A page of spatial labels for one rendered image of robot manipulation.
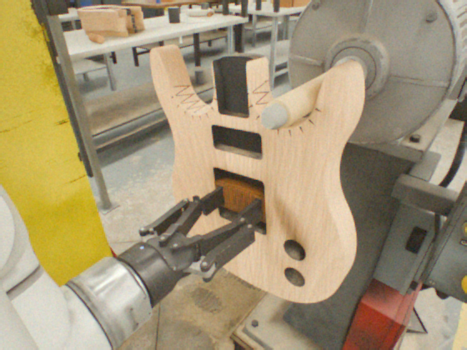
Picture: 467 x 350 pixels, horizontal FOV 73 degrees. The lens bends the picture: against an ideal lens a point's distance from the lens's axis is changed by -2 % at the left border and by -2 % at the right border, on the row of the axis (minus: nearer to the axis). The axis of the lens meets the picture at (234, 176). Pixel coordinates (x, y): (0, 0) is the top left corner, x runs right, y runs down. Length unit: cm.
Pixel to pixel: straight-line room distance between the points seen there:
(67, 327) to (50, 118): 89
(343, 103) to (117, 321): 32
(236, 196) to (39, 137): 80
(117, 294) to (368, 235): 64
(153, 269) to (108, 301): 6
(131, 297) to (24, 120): 85
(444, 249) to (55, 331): 53
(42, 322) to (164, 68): 37
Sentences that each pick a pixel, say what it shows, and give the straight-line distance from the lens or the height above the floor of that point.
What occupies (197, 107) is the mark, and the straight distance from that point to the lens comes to 53.
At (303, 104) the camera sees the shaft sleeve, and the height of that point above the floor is 126.
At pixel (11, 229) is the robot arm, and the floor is 121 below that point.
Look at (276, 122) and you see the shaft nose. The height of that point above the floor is 125.
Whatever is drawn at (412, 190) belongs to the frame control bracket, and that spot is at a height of 103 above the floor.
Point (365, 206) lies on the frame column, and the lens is 81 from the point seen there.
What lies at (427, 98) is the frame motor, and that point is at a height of 123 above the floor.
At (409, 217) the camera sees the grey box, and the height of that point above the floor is 90.
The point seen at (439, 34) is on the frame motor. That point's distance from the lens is 51.
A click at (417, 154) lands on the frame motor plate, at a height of 111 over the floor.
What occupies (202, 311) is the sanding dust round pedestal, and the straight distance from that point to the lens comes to 165.
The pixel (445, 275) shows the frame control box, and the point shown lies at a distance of 64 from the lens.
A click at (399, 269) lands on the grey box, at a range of 94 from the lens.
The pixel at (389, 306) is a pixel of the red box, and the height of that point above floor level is 62.
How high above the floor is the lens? 139
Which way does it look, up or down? 34 degrees down
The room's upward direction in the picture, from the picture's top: straight up
